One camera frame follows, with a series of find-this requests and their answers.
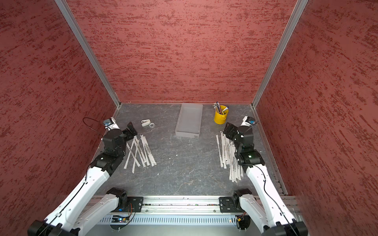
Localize yellow pen holder cup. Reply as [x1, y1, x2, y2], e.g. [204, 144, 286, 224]
[214, 105, 229, 125]

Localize pile wrapped straw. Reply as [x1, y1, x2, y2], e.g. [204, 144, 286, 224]
[220, 131, 227, 169]
[228, 143, 234, 182]
[134, 136, 147, 168]
[140, 134, 150, 166]
[145, 137, 157, 166]
[216, 134, 223, 168]
[124, 141, 135, 169]
[232, 145, 242, 183]
[127, 143, 140, 167]

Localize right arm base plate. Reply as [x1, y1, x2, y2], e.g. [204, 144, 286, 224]
[219, 197, 239, 213]

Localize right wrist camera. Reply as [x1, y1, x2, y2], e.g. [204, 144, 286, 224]
[241, 116, 257, 127]

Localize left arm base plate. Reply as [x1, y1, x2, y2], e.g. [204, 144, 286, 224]
[116, 196, 144, 213]

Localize pens in yellow cup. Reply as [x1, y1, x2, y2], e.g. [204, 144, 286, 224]
[213, 102, 228, 115]

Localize right aluminium corner post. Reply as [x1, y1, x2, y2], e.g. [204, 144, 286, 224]
[252, 0, 308, 109]

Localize translucent plastic storage box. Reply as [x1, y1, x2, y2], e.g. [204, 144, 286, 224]
[175, 103, 203, 138]

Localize aluminium front rail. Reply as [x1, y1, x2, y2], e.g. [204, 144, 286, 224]
[85, 194, 299, 215]

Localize right pile wrapped straw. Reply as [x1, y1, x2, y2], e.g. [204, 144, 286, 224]
[228, 143, 234, 182]
[232, 145, 242, 183]
[220, 131, 227, 169]
[216, 134, 223, 168]

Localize left aluminium corner post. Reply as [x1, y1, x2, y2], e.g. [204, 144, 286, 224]
[55, 0, 122, 109]

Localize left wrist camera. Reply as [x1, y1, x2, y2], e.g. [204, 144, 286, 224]
[103, 117, 120, 130]

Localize aluminium corner post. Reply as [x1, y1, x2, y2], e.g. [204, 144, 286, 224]
[252, 0, 308, 109]
[55, 0, 122, 109]

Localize left pile wrapped straw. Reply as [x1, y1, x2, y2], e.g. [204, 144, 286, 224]
[145, 137, 157, 166]
[127, 143, 140, 167]
[134, 136, 147, 168]
[124, 141, 135, 169]
[140, 134, 150, 166]

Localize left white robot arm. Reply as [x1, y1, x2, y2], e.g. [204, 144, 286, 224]
[27, 118, 143, 236]

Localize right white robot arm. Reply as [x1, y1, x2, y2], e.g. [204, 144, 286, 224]
[223, 122, 308, 236]

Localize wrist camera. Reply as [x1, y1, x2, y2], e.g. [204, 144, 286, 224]
[103, 117, 120, 130]
[241, 116, 257, 127]

